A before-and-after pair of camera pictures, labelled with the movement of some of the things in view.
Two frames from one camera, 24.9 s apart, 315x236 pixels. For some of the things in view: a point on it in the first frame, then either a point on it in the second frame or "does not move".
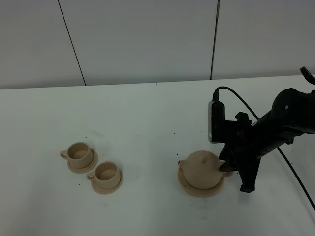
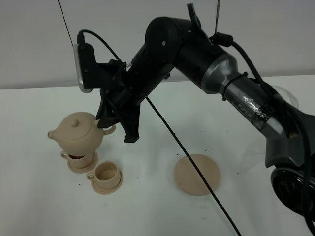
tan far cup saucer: x=86 y=169 does not move
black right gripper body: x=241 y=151 to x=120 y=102
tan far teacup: x=79 y=154 does not move
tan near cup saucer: x=105 y=191 does not move
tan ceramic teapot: x=201 y=169 to x=78 y=133
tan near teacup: x=106 y=175 does not move
